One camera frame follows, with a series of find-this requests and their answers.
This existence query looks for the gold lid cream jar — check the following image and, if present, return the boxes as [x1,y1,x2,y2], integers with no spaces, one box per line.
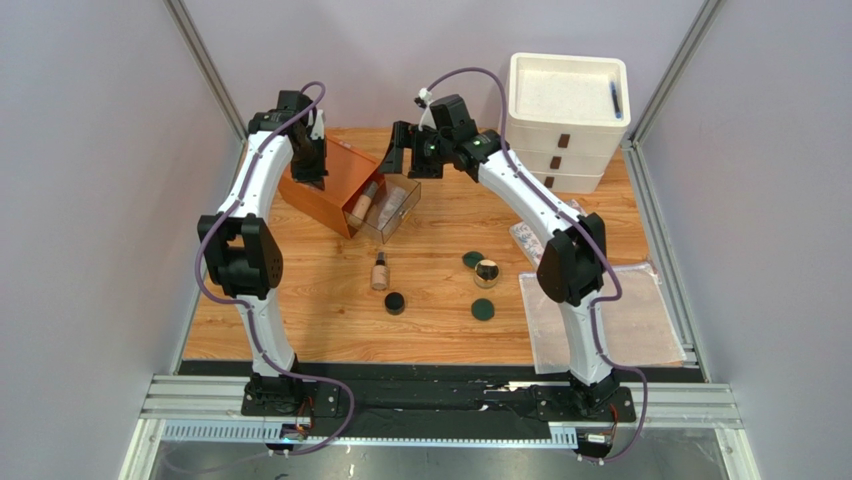
[474,259,500,289]

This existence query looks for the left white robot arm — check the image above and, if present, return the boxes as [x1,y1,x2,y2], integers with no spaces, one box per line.
[194,89,328,410]

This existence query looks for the beige concealer tube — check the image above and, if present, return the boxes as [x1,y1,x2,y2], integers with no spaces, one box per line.
[348,181,379,229]

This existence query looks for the clear drawer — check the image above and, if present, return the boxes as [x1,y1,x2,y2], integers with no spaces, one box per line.
[344,174,421,244]

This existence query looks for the foundation bottle black cap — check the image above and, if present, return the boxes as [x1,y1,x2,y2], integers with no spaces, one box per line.
[370,251,390,291]

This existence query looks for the clear plastic bag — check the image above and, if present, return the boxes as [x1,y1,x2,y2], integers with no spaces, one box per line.
[518,262,686,374]

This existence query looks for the aluminium front rail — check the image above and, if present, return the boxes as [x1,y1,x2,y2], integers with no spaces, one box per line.
[141,375,743,447]

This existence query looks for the orange drawer box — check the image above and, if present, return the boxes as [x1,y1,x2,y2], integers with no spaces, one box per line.
[278,134,384,239]

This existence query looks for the clear glitter tube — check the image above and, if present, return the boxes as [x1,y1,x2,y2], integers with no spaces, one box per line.
[377,185,408,229]

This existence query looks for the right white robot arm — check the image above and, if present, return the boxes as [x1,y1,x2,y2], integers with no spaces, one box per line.
[380,94,618,408]

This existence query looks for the black round jar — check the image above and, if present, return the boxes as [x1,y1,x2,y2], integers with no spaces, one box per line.
[384,292,406,315]

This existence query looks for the blue pen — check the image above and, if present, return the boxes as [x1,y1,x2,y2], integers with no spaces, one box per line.
[609,81,623,120]

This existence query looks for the white three-drawer organizer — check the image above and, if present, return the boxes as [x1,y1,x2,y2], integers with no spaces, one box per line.
[506,53,631,194]

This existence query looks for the green compact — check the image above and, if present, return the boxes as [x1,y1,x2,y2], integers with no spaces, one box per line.
[470,298,496,321]
[462,250,485,269]

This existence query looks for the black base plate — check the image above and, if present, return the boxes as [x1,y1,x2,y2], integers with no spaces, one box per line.
[179,359,706,441]

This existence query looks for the floral patterned palette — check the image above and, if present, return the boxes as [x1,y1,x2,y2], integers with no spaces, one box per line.
[508,199,587,269]

